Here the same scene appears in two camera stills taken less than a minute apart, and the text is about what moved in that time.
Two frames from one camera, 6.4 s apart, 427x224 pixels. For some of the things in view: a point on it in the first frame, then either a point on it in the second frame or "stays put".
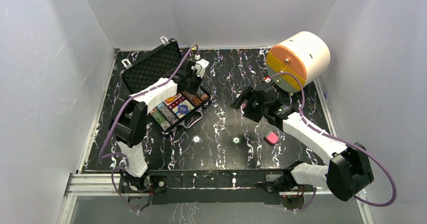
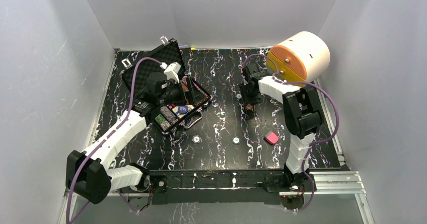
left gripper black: (192, 83) → (183, 91)
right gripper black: (248, 93) → (258, 99)
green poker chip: (236, 140) stays put
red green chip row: (159, 120) stays put
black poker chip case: (181, 110) stays put
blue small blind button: (183, 108) stays put
